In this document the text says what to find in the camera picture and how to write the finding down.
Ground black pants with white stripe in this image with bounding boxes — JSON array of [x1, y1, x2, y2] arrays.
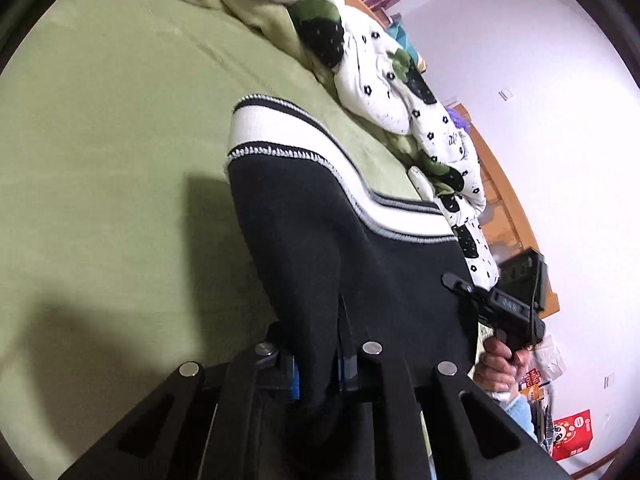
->
[[227, 94, 478, 406]]

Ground person's right hand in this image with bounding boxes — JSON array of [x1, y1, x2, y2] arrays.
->
[[473, 336, 532, 394]]

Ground blue jeans leg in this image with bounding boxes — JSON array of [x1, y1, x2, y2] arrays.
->
[[502, 393, 538, 441]]

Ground red panda box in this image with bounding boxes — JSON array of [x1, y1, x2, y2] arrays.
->
[[551, 410, 593, 462]]

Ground green bed blanket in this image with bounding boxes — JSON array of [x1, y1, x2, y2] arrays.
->
[[1, 0, 414, 479]]

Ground white floral quilt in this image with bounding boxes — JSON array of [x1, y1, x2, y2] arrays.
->
[[267, 0, 499, 289]]

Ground teal pillow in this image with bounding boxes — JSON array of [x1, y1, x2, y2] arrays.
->
[[386, 13, 427, 73]]

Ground wooden bed frame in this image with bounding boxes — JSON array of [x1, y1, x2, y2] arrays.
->
[[345, 0, 560, 318]]

